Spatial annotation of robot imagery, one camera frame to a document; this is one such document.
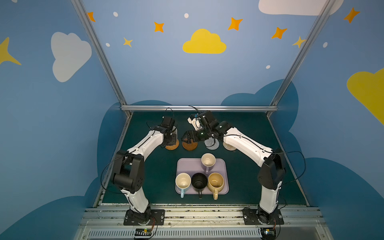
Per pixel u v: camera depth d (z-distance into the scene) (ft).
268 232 2.40
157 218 2.42
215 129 2.01
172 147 3.32
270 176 1.55
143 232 2.40
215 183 2.81
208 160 2.97
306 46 2.71
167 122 2.49
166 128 2.39
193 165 3.06
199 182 2.76
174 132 2.63
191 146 3.32
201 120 2.22
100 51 2.76
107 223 2.42
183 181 2.74
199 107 5.90
